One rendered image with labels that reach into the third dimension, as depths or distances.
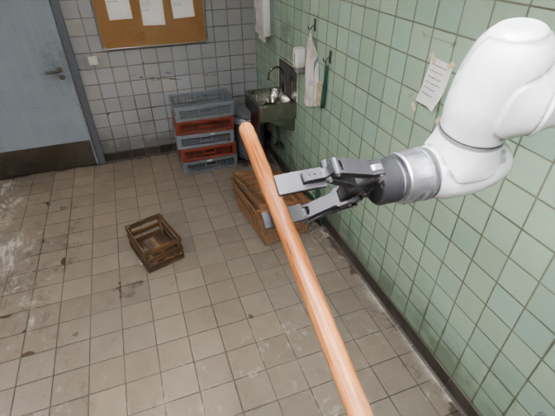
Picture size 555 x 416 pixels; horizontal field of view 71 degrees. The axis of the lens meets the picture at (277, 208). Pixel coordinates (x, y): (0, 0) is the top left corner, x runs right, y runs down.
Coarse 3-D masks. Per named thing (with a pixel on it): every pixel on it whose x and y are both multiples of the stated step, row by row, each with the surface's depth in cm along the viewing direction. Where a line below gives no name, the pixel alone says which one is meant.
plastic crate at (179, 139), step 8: (184, 128) 429; (208, 128) 437; (216, 128) 439; (176, 136) 391; (184, 136) 393; (192, 136) 396; (200, 136) 398; (216, 136) 422; (224, 136) 422; (232, 136) 410; (200, 144) 403; (208, 144) 406
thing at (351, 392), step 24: (264, 168) 69; (264, 192) 67; (288, 216) 63; (288, 240) 60; (312, 288) 56; (312, 312) 54; (336, 336) 52; (336, 360) 50; (336, 384) 49; (360, 384) 49; (360, 408) 47
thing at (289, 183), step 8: (312, 168) 55; (280, 176) 54; (288, 176) 54; (296, 176) 54; (280, 184) 53; (288, 184) 53; (296, 184) 53; (312, 184) 54; (320, 184) 54; (280, 192) 53; (288, 192) 53; (296, 192) 53
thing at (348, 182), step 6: (324, 162) 54; (330, 180) 53; (336, 180) 54; (342, 180) 55; (348, 180) 57; (354, 180) 59; (342, 186) 57; (348, 186) 58; (354, 186) 58; (360, 192) 60; (366, 192) 61
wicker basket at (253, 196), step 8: (240, 176) 340; (248, 176) 343; (240, 184) 320; (248, 184) 348; (256, 184) 353; (248, 192) 310; (256, 192) 355; (256, 200) 299; (264, 200) 345; (288, 200) 346; (304, 200) 329; (256, 208) 314; (264, 208) 299
